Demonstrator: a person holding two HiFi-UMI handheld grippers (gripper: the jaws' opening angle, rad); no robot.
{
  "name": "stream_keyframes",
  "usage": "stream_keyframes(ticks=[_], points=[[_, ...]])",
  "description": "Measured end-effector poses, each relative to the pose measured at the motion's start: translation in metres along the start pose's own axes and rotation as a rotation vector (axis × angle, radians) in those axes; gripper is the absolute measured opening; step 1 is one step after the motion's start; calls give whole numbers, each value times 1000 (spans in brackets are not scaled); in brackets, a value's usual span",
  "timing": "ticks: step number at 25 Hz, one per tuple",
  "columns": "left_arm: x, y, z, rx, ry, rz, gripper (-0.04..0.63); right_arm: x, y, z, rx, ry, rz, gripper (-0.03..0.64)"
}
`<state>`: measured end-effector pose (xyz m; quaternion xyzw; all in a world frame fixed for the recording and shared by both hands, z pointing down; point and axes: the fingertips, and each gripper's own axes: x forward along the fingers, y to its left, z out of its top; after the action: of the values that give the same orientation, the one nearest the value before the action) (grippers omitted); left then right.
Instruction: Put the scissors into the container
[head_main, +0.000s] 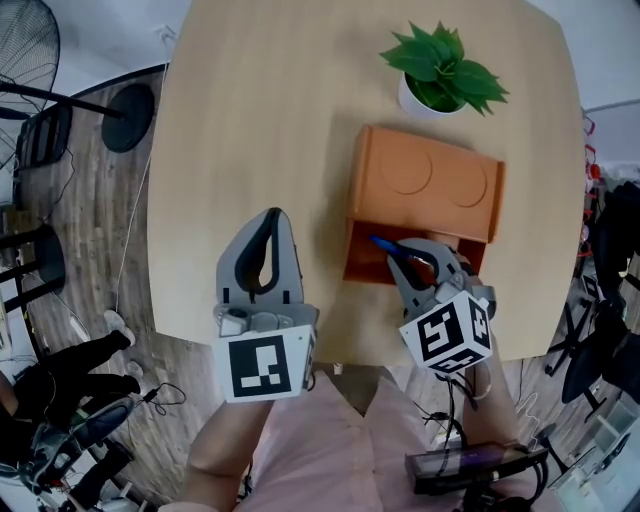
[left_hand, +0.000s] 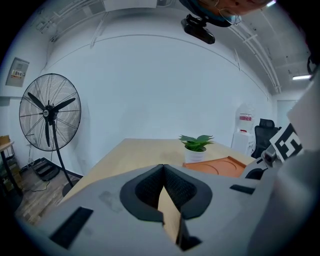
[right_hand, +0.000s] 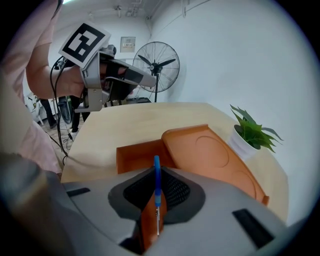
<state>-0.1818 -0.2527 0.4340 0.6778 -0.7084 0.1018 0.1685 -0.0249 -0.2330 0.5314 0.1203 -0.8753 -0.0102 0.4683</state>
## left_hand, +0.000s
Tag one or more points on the clear water bottle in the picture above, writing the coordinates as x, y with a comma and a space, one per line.
245, 117

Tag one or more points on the small wooden side table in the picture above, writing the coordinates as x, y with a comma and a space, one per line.
6, 160

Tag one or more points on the cardboard box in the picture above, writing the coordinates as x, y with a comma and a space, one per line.
3, 139

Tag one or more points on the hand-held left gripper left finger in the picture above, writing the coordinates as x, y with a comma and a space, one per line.
107, 225

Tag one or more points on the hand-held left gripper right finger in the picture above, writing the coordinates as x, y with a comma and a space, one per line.
220, 212

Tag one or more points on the grey electrical panel box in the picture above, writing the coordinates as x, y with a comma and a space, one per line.
17, 72

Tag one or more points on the black head-worn camera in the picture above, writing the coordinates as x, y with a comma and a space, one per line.
200, 30

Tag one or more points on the white water dispenser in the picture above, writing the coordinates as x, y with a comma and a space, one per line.
242, 142

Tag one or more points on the person's face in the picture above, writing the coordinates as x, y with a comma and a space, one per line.
225, 7

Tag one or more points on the black mesh office chair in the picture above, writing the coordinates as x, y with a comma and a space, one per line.
263, 137

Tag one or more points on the black pedestal fan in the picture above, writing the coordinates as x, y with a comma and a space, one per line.
49, 112

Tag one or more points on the orange tray container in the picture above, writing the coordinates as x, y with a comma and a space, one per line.
215, 167

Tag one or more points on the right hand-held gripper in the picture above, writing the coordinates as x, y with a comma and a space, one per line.
295, 190

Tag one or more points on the ceiling tube light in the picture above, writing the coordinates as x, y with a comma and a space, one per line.
301, 77

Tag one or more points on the green plant in white pot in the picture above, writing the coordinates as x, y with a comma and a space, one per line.
195, 151

